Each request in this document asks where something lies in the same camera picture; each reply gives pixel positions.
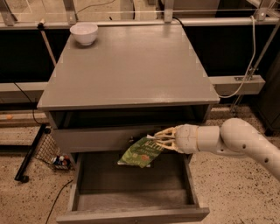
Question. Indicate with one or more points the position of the metal railing frame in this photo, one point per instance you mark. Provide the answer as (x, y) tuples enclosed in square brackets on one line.
[(16, 14)]

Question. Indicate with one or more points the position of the black metal bar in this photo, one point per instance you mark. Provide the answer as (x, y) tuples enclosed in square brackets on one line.
[(20, 176)]

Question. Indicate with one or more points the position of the open grey middle drawer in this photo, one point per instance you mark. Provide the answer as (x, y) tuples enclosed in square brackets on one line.
[(104, 192)]

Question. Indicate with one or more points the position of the small colourful can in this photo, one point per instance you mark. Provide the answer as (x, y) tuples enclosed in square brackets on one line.
[(61, 162)]

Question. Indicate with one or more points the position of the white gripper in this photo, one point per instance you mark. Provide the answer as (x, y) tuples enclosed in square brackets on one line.
[(186, 138)]

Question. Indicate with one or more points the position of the green jalapeno chip bag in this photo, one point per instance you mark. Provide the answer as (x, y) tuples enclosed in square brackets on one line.
[(141, 153)]

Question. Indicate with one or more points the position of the white ceramic bowl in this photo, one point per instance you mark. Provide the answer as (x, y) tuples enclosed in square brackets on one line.
[(84, 33)]

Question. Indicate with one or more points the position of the closed grey top drawer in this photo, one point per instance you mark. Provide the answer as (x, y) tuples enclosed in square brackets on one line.
[(101, 139)]

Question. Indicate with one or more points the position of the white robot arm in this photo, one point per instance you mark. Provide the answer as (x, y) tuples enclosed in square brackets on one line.
[(234, 138)]

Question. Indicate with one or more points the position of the wire mesh basket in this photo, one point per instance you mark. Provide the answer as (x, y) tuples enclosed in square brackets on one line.
[(48, 149)]

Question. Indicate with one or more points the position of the grey wooden drawer cabinet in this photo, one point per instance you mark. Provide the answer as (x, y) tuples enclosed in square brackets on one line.
[(130, 76)]

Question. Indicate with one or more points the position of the brass drawer knob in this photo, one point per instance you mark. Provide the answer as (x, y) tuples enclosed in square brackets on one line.
[(131, 140)]

